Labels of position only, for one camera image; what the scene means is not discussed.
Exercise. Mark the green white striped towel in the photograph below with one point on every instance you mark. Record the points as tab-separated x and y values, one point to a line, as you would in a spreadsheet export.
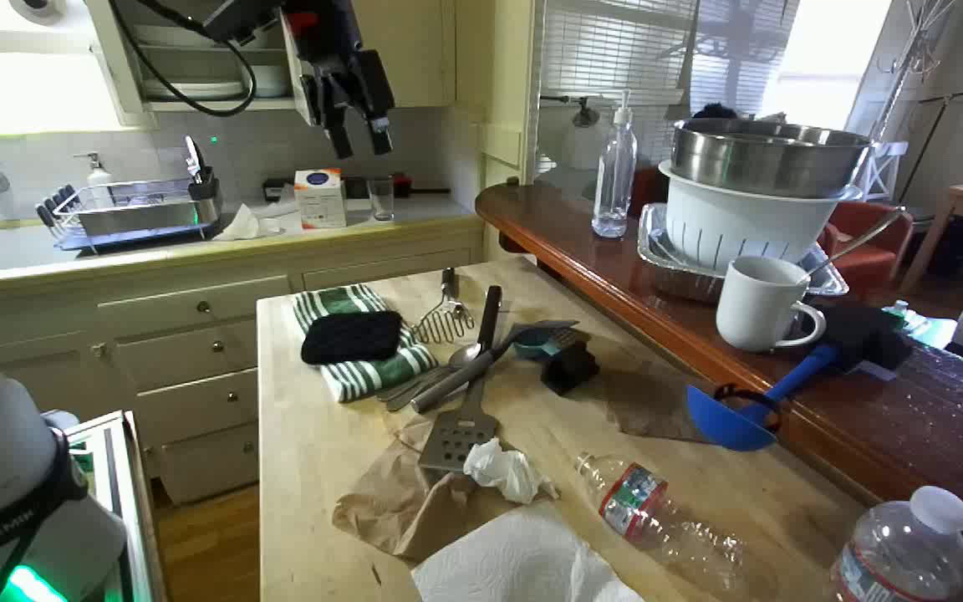
371	372

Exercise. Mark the small teal object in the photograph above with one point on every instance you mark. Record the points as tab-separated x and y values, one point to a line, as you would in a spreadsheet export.
532	342

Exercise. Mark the black cloth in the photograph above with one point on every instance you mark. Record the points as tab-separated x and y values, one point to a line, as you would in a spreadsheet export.
349	336

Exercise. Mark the blue plastic funnel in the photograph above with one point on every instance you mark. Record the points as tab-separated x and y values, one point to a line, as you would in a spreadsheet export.
735	422

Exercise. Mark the cream upper wall cabinet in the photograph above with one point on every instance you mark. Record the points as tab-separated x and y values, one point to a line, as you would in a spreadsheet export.
109	69

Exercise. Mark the metal robot stand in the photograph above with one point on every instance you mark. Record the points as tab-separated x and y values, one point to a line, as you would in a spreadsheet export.
114	489

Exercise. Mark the white window blinds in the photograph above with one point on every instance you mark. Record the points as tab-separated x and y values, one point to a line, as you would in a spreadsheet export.
610	52

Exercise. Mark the metal dish rack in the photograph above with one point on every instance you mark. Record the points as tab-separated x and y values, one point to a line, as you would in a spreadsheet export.
132	218

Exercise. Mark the white paper towel sheet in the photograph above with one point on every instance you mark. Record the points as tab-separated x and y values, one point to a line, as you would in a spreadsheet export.
515	564

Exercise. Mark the water bottle with white cap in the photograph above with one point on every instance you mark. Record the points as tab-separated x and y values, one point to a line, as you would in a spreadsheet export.
904	555

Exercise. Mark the white bowl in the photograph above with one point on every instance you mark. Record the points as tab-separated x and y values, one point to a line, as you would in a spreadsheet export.
269	82

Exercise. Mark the crushed bottle with red label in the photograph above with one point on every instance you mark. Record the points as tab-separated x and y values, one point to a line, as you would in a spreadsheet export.
661	516

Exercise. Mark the clear drinking glass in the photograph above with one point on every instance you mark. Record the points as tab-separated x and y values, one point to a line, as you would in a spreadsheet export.
378	203

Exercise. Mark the crumpled white wrapper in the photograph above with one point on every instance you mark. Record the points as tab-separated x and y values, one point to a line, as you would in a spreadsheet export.
502	471

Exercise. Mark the white cloth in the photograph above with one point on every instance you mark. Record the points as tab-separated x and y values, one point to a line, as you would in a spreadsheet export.
252	222

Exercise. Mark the brown paper bag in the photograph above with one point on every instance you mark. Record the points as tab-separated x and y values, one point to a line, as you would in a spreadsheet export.
392	503

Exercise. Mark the cream base cabinet with drawers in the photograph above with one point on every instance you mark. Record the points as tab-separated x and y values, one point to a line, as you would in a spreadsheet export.
191	378

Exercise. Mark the dark wooden bar counter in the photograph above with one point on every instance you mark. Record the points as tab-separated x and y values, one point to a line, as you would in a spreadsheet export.
904	422

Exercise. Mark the red chair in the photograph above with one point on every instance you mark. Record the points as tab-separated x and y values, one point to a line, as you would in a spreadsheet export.
870	238

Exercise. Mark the metal mixing bowl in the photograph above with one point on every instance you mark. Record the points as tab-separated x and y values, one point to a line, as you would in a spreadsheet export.
767	156

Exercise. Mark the metal spoon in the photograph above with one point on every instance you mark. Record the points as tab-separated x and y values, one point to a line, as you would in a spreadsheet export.
467	355

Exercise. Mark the small black block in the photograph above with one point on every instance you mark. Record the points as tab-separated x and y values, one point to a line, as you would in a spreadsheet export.
570	371

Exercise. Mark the clear hand sanitizer pump bottle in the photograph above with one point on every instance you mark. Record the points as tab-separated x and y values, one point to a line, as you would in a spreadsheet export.
613	180

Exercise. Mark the white soap dispenser bottle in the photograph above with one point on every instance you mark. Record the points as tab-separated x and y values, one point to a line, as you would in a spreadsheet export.
100	187

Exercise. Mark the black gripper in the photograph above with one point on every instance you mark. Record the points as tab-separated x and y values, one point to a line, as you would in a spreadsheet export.
344	56

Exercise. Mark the bright window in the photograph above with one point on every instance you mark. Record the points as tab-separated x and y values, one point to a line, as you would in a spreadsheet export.
826	56

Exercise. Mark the stack of white plates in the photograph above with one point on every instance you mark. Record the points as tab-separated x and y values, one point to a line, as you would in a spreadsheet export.
185	88

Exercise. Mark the white ceramic mug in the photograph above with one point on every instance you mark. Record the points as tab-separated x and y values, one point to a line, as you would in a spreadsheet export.
760	304

